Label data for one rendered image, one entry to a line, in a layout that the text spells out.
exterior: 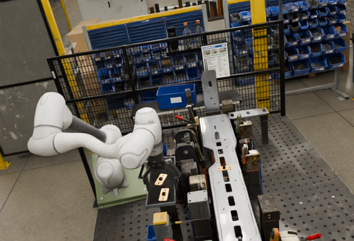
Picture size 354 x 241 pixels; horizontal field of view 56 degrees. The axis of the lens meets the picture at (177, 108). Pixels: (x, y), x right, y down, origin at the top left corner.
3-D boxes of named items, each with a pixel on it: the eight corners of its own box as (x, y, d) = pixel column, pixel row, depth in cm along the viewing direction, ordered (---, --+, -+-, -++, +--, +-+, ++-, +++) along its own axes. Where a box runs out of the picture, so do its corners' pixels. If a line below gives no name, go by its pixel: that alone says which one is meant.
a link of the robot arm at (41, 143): (49, 151, 153) (52, 123, 158) (19, 155, 159) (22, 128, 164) (68, 156, 164) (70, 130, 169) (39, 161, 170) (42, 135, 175)
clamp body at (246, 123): (257, 166, 240) (255, 124, 225) (241, 168, 241) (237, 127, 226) (255, 158, 249) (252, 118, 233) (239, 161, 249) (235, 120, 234)
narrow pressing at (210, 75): (220, 110, 261) (215, 69, 246) (205, 112, 262) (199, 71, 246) (220, 109, 261) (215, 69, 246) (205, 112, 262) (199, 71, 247)
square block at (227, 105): (236, 142, 271) (233, 103, 255) (227, 143, 272) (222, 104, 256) (235, 137, 278) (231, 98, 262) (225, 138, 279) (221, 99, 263)
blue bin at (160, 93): (196, 106, 267) (194, 91, 262) (158, 109, 272) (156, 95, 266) (196, 97, 282) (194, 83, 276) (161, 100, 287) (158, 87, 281)
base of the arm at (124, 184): (104, 200, 226) (102, 199, 220) (98, 169, 234) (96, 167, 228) (130, 192, 227) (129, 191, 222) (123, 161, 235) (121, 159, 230)
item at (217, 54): (231, 77, 279) (227, 40, 265) (204, 80, 280) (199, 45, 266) (230, 76, 280) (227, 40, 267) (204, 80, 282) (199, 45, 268)
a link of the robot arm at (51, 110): (104, 161, 230) (106, 131, 238) (126, 159, 225) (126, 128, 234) (24, 129, 162) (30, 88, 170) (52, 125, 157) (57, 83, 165)
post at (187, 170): (199, 224, 200) (190, 171, 182) (192, 225, 200) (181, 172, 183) (199, 219, 205) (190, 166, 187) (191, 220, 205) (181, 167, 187)
